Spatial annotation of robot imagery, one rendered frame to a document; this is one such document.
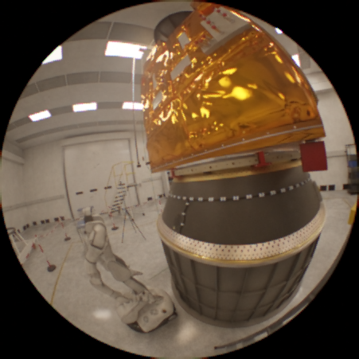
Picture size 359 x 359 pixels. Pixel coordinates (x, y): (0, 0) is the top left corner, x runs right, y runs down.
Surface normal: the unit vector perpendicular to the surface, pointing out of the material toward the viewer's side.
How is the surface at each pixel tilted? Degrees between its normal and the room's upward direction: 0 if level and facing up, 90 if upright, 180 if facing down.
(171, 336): 0
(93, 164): 90
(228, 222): 62
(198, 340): 0
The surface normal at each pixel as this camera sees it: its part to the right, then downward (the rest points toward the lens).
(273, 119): -0.46, 0.82
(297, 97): -0.81, 0.18
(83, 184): 0.57, -0.05
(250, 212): -0.43, -0.36
